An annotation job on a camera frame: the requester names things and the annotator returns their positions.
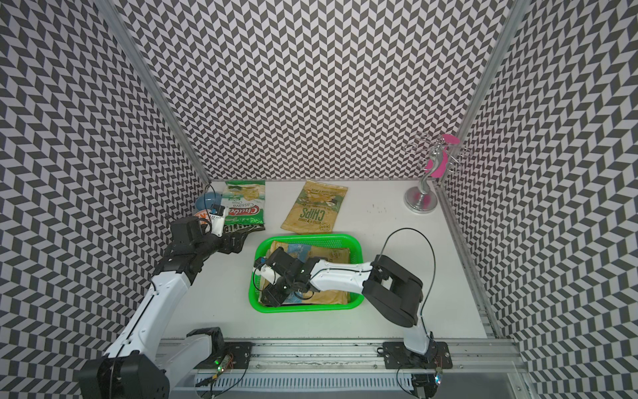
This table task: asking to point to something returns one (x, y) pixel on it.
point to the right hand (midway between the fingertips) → (270, 298)
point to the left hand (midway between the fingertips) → (233, 231)
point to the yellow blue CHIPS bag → (304, 253)
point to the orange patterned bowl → (203, 214)
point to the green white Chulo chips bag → (244, 202)
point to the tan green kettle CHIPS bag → (316, 208)
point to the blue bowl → (205, 202)
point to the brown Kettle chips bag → (242, 228)
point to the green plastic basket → (356, 300)
